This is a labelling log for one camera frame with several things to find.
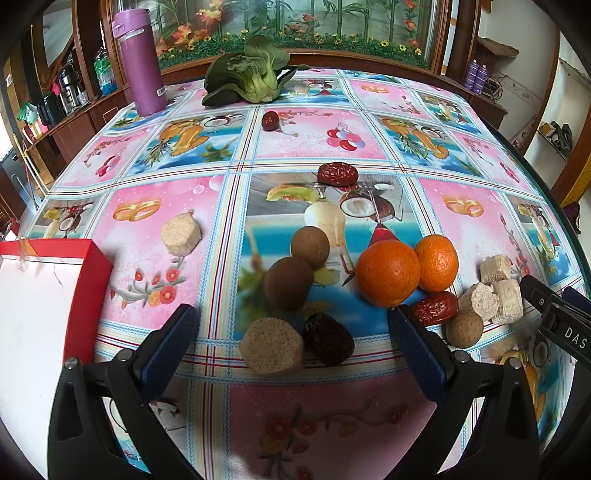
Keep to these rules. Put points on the purple spray bottles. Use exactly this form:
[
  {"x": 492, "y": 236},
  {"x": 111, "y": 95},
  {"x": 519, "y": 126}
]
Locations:
[{"x": 476, "y": 77}]

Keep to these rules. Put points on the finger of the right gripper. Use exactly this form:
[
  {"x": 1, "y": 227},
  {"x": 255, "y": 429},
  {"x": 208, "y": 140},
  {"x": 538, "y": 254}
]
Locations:
[{"x": 540, "y": 295}]

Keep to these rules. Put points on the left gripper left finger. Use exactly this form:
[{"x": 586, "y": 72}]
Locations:
[{"x": 81, "y": 441}]

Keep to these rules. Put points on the colourful fruit print tablecloth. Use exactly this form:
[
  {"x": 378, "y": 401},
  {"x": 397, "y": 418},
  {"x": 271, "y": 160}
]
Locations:
[{"x": 427, "y": 165}]

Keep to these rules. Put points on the red white tray box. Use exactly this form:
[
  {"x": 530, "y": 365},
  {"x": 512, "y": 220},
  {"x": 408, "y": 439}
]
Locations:
[{"x": 52, "y": 293}]

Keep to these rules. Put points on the purple thermos bottle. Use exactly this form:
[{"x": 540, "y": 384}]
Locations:
[{"x": 133, "y": 32}]

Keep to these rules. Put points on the glossy red date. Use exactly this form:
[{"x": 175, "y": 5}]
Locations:
[{"x": 436, "y": 308}]

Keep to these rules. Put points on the tan biscuit chunk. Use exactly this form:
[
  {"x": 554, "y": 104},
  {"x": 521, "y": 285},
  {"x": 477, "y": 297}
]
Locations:
[{"x": 180, "y": 234}]

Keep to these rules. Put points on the round brown biscuit front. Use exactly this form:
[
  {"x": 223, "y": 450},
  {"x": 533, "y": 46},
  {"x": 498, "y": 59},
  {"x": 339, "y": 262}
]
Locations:
[{"x": 271, "y": 346}]

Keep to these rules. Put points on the smaller orange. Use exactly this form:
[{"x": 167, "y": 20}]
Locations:
[{"x": 439, "y": 263}]

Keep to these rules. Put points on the green bok choy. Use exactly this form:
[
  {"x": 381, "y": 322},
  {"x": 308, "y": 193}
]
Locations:
[{"x": 256, "y": 75}]

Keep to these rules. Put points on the small brown round fruit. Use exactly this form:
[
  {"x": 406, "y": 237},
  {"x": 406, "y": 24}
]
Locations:
[{"x": 465, "y": 329}]

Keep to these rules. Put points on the dark black date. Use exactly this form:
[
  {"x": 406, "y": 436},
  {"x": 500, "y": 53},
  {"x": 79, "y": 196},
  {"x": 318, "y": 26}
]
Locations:
[{"x": 327, "y": 340}]

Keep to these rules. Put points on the large orange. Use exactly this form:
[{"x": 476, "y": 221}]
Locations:
[{"x": 388, "y": 273}]

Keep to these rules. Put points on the beige biscuit chunk top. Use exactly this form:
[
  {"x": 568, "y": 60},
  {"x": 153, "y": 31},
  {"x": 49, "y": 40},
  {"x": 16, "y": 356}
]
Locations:
[{"x": 495, "y": 268}]

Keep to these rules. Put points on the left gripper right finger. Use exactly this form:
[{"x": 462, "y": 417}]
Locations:
[{"x": 504, "y": 443}]

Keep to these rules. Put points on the beige biscuit chunk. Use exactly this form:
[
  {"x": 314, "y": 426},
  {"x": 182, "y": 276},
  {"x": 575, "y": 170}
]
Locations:
[
  {"x": 480, "y": 299},
  {"x": 510, "y": 301},
  {"x": 495, "y": 268}
]

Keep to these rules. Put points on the small dark red date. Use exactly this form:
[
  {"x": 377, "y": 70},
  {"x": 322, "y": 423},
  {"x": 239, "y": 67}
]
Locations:
[{"x": 270, "y": 121}]

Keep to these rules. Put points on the wooden cabinet counter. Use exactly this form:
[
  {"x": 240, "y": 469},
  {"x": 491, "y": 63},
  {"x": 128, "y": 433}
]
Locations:
[{"x": 54, "y": 150}]

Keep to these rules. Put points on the glass bamboo flower partition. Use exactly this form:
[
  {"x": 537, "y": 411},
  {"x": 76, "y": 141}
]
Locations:
[{"x": 410, "y": 32}]

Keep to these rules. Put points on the green plastic bottle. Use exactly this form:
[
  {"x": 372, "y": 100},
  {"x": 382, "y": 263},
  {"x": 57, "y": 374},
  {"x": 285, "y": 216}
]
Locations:
[{"x": 104, "y": 72}]

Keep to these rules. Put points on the brown kiwi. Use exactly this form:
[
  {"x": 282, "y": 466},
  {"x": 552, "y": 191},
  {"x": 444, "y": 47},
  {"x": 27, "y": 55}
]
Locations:
[
  {"x": 287, "y": 283},
  {"x": 311, "y": 245}
]

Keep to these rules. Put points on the wrinkled red date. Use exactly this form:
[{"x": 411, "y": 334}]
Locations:
[{"x": 337, "y": 174}]

